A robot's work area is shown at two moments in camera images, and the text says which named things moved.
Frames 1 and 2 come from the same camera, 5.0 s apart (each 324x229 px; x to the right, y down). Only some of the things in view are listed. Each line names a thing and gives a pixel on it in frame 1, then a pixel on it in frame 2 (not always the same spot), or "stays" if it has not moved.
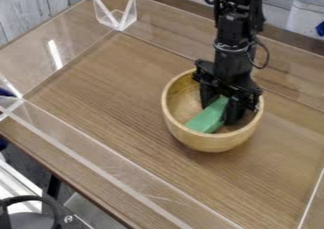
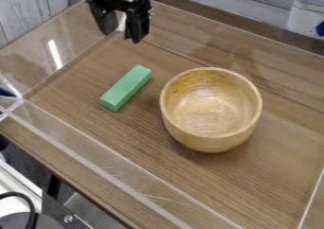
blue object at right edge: (318, 28) stays
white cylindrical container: (306, 14) stays
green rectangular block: (207, 120) -> (126, 88)
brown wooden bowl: (180, 106) stays
